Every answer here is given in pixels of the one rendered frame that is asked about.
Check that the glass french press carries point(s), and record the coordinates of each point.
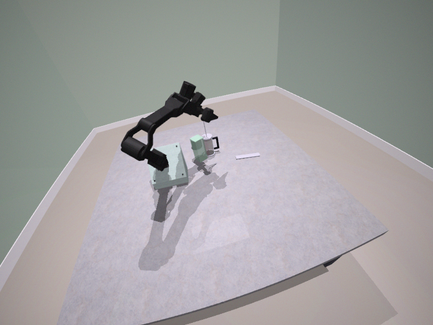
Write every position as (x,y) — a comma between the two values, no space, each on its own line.
(208,140)

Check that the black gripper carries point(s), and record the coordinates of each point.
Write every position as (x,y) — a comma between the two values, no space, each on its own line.
(207,114)

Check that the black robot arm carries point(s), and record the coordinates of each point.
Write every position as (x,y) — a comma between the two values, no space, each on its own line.
(176,105)

